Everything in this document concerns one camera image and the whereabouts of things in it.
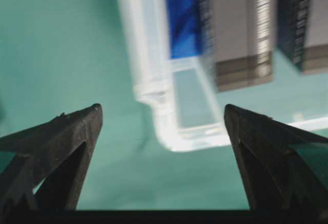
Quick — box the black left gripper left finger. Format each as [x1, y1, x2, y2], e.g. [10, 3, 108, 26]
[1, 104, 103, 211]

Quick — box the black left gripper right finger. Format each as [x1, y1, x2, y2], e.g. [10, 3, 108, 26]
[224, 104, 327, 212]

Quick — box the black camera box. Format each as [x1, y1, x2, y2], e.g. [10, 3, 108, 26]
[200, 0, 276, 92]
[277, 0, 327, 74]

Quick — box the clear plastic storage case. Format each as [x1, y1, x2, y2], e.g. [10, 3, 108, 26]
[118, 0, 327, 152]

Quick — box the blue cloth in case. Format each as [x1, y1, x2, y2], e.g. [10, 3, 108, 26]
[166, 0, 202, 59]

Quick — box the green table cloth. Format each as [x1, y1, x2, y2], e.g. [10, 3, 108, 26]
[1, 0, 248, 210]

